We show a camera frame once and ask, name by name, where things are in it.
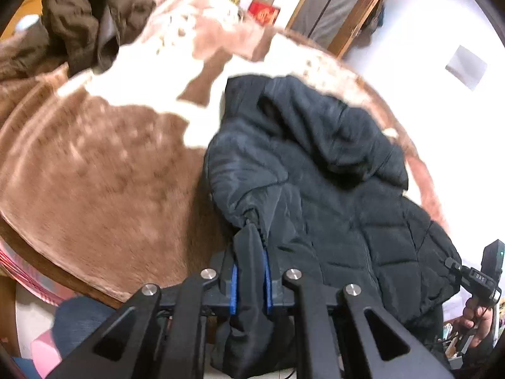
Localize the black puffer jacket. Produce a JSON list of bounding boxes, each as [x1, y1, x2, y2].
[[199, 74, 463, 378]]

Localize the wooden bed frame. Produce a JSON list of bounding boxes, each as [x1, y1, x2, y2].
[[0, 275, 21, 358]]

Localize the wooden headboard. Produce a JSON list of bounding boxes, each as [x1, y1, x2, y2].
[[0, 0, 45, 41]]

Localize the person's right hand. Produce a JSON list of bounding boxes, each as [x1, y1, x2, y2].
[[453, 296, 495, 349]]

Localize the white pillow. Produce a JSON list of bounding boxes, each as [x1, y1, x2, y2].
[[15, 14, 41, 33]]

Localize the brown patterned plush blanket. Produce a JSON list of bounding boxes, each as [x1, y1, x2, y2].
[[0, 0, 451, 309]]

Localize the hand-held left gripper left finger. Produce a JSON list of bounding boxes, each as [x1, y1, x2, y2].
[[47, 247, 238, 379]]

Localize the hanging bags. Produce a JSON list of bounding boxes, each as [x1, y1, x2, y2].
[[356, 3, 386, 47]]

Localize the brown puffer jacket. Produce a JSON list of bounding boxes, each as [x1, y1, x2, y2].
[[0, 0, 157, 81]]

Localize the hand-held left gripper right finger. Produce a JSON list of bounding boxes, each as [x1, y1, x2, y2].
[[264, 250, 455, 379]]

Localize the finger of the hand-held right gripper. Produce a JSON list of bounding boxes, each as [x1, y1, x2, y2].
[[444, 258, 466, 279]]

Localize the pink slipper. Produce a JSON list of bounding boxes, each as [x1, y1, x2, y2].
[[29, 331, 64, 378]]

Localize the person's right forearm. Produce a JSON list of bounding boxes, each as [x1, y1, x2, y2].
[[463, 335, 496, 366]]

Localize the person's leg in jeans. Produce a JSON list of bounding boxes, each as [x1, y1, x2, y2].
[[52, 295, 121, 361]]

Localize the grey wall panel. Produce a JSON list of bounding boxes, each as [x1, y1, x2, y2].
[[445, 45, 488, 91]]

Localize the red gift box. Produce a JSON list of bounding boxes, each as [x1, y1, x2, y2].
[[247, 1, 281, 27]]

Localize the wooden door with grey panel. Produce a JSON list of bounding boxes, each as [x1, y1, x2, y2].
[[285, 0, 392, 59]]

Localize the striped bed sheet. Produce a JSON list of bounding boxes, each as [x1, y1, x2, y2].
[[0, 240, 76, 305]]

